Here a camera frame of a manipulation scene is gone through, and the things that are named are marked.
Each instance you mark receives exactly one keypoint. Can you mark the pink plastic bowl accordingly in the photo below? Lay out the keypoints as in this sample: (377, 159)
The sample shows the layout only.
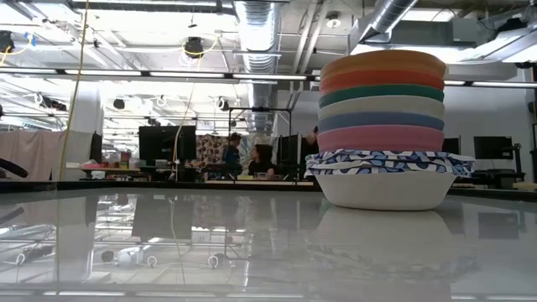
(382, 138)

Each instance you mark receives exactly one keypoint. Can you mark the blue plastic bowl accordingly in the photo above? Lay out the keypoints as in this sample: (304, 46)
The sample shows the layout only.
(382, 120)

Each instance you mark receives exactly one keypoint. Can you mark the blue patterned paper bowl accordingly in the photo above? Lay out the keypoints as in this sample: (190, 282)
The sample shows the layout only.
(386, 191)
(386, 157)

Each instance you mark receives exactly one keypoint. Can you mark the cream white plastic bowl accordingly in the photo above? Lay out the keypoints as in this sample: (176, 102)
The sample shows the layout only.
(382, 105)

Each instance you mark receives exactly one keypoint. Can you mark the teal green plastic bowl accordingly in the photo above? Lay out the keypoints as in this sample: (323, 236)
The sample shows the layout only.
(382, 91)

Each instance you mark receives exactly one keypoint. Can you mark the coral red plastic bowl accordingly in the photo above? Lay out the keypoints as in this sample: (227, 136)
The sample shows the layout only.
(382, 79)

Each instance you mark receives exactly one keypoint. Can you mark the orange plastic bowl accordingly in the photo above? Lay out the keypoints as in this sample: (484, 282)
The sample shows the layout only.
(382, 60)

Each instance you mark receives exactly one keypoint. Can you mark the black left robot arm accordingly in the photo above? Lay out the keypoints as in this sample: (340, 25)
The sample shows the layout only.
(12, 168)

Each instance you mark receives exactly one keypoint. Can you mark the person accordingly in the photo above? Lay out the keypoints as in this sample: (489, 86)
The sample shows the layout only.
(311, 142)
(261, 161)
(233, 153)

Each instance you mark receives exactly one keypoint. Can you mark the patterned fabric panel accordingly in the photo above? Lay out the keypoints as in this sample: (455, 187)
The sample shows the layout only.
(210, 149)

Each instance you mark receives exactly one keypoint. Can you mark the large black monitor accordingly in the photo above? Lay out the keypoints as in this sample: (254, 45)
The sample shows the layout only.
(168, 142)

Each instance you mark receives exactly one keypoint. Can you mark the long ceiling light bar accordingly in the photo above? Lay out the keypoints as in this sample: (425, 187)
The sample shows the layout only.
(189, 74)

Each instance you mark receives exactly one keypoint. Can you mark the narrow black monitor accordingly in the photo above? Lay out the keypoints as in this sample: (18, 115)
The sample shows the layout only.
(96, 147)

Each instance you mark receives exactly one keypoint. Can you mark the small black monitor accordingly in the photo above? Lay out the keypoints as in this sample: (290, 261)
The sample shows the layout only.
(452, 146)

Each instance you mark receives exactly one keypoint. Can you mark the short ceiling light bar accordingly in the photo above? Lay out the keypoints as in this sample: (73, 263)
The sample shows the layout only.
(495, 84)

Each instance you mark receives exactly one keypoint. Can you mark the beige curtain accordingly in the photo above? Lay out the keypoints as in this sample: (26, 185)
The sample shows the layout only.
(29, 155)

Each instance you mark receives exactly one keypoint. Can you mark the black metal table frame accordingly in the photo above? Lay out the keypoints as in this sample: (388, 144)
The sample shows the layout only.
(168, 185)

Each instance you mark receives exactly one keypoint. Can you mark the wide silver ventilation duct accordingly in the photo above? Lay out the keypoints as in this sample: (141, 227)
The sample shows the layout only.
(258, 42)

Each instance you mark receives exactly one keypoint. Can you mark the black ceiling camera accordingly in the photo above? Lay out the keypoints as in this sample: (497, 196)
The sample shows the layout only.
(194, 47)

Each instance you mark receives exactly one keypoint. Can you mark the slanted silver ventilation duct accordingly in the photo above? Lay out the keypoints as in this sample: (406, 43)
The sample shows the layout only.
(390, 12)

